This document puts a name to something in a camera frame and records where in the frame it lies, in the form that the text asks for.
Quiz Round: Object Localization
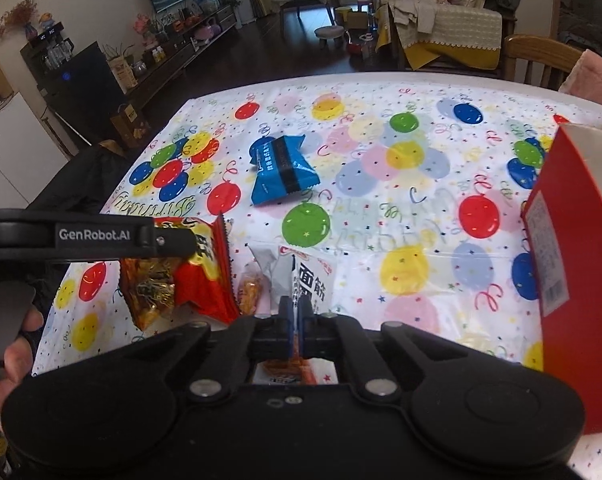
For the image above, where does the white spicy strip bag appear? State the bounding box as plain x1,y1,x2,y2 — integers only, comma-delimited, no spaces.
238,242,337,386

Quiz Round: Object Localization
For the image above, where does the left hand in glove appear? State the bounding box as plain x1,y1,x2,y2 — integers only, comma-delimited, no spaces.
0,304,45,416

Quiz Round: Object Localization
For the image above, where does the black jacket on chair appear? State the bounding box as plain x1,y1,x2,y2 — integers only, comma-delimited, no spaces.
28,145,130,214

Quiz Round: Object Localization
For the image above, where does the sofa with cream cover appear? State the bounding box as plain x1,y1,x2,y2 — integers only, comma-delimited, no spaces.
373,0,502,70

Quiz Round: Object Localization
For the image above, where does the red cardboard shoe box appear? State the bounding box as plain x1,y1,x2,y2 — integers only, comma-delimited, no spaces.
522,122,602,434

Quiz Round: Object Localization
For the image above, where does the dark tv console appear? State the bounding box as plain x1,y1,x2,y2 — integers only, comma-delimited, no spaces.
124,4,237,108

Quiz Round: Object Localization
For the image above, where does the blue snack packet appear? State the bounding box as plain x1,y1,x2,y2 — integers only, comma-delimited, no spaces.
249,136,321,206

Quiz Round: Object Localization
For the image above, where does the small round stool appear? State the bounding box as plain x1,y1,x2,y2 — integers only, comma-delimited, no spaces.
314,25,345,50

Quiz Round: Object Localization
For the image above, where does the balloon pattern tablecloth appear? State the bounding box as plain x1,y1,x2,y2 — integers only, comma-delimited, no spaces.
30,71,602,480

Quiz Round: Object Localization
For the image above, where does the white cabinet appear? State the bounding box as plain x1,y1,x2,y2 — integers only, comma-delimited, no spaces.
0,93,68,208

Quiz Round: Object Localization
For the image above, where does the orange red chip bag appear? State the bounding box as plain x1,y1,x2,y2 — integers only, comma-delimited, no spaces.
118,216,240,330

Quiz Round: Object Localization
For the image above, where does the wooden dining chair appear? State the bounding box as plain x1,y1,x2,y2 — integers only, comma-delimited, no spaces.
502,35,582,91

